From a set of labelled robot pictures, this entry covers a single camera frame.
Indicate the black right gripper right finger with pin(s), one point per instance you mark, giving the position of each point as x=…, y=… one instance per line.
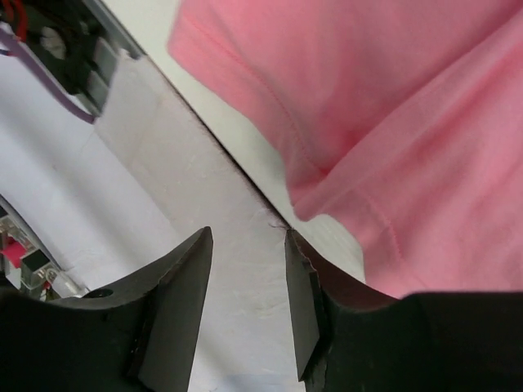
x=350, y=337

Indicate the pink t-shirt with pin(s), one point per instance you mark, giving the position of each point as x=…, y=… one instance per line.
x=402, y=120

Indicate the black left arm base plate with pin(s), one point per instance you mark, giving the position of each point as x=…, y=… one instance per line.
x=72, y=47

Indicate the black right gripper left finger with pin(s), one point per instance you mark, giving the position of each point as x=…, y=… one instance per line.
x=136, y=334

